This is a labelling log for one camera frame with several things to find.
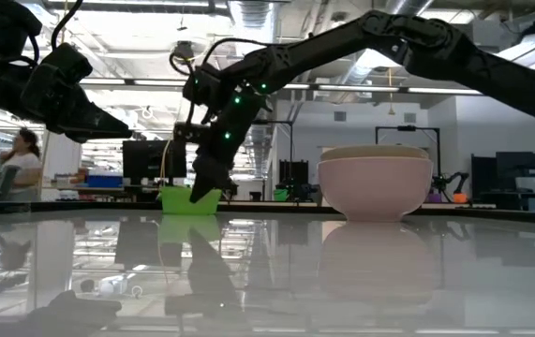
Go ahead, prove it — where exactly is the black desk with monitor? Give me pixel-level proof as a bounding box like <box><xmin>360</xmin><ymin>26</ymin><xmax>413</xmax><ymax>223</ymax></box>
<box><xmin>470</xmin><ymin>150</ymin><xmax>535</xmax><ymax>211</ymax></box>

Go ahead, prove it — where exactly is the black tall stand frame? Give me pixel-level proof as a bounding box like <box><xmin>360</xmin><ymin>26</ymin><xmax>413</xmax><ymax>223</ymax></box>
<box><xmin>374</xmin><ymin>125</ymin><xmax>442</xmax><ymax>179</ymax></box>

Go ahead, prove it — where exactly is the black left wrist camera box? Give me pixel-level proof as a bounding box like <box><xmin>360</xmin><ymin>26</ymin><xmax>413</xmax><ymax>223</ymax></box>
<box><xmin>37</xmin><ymin>42</ymin><xmax>94</xmax><ymax>88</ymax></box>

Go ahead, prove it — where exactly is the black table edge frame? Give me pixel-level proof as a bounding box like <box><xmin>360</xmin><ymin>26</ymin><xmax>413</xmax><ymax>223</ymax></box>
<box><xmin>0</xmin><ymin>200</ymin><xmax>535</xmax><ymax>225</ymax></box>

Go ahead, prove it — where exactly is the pink deep bowl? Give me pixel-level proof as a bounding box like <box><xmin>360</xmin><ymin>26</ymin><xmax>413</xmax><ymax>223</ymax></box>
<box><xmin>317</xmin><ymin>156</ymin><xmax>435</xmax><ymax>223</ymax></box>

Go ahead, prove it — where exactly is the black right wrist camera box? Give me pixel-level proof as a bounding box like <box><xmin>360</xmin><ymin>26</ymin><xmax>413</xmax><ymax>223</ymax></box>
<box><xmin>172</xmin><ymin>122</ymin><xmax>212</xmax><ymax>144</ymax></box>

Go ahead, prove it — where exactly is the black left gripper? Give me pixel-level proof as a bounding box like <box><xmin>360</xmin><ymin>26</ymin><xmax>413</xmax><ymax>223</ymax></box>
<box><xmin>21</xmin><ymin>65</ymin><xmax>133</xmax><ymax>144</ymax></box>

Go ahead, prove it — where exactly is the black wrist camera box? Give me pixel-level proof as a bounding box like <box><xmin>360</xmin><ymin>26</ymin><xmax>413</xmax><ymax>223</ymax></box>
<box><xmin>172</xmin><ymin>122</ymin><xmax>212</xmax><ymax>144</ymax></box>
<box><xmin>37</xmin><ymin>42</ymin><xmax>94</xmax><ymax>88</ymax></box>

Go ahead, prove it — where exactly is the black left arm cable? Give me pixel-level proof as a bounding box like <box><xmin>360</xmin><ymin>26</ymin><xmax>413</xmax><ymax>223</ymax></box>
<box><xmin>51</xmin><ymin>0</ymin><xmax>84</xmax><ymax>51</ymax></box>

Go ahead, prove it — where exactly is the blue storage box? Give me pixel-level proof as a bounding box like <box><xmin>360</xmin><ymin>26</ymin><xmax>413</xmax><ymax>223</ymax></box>
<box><xmin>86</xmin><ymin>174</ymin><xmax>124</xmax><ymax>189</ymax></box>

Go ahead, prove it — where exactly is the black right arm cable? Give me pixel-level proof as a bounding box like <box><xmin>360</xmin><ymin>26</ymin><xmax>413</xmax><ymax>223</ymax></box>
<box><xmin>169</xmin><ymin>37</ymin><xmax>271</xmax><ymax>79</ymax></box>

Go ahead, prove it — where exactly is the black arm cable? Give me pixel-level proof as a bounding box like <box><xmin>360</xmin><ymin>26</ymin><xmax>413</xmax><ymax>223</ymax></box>
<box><xmin>169</xmin><ymin>37</ymin><xmax>271</xmax><ymax>79</ymax></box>
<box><xmin>51</xmin><ymin>0</ymin><xmax>84</xmax><ymax>51</ymax></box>

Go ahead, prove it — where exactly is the black computer monitor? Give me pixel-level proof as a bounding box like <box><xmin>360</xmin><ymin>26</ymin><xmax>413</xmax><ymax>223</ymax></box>
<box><xmin>122</xmin><ymin>139</ymin><xmax>187</xmax><ymax>186</ymax></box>

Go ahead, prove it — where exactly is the small robot arm orange base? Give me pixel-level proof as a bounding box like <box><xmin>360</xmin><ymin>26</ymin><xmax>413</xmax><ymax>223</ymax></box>
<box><xmin>433</xmin><ymin>171</ymin><xmax>470</xmax><ymax>205</ymax></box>

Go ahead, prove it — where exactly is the black cabinet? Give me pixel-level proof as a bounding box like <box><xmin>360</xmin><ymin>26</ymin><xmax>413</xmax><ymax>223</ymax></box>
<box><xmin>278</xmin><ymin>159</ymin><xmax>310</xmax><ymax>186</ymax></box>

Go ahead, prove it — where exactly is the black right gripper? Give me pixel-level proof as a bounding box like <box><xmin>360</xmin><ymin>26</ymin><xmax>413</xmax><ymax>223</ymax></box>
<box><xmin>188</xmin><ymin>91</ymin><xmax>268</xmax><ymax>204</ymax></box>

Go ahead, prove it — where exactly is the person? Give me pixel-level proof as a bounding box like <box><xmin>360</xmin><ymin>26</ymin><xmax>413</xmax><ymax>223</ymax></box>
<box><xmin>0</xmin><ymin>126</ymin><xmax>43</xmax><ymax>202</ymax></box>

